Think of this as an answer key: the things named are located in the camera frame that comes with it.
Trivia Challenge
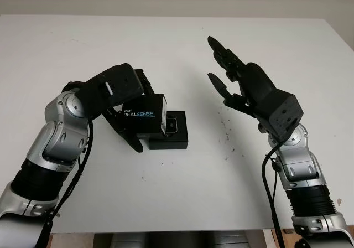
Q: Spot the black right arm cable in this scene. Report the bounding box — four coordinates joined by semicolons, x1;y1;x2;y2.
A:
262;142;285;248

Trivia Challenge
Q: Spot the black RealSense box lid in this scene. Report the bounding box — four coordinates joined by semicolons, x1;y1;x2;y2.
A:
121;92;169;141

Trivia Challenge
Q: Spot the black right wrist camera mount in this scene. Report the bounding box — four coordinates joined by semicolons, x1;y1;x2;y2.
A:
258;89;304;142

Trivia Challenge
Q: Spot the black camera box base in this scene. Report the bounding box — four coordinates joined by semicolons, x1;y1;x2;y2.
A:
148;110;189;151

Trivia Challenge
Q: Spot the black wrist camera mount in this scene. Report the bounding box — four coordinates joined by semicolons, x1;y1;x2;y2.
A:
258;89;304;142
76;63;144;119

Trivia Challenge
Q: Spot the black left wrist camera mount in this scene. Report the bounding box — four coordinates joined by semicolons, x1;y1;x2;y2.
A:
76;63;144;119

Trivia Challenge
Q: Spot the small silver black camera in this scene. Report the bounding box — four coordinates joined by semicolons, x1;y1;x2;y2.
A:
165;117;179;135

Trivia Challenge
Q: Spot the grey robot torso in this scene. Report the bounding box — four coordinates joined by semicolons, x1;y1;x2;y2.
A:
93;231;266;248

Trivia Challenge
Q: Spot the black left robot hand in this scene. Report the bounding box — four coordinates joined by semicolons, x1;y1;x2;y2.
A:
101;69;155;153

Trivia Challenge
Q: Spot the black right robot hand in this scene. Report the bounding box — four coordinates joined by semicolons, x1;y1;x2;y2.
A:
207;35;277;121

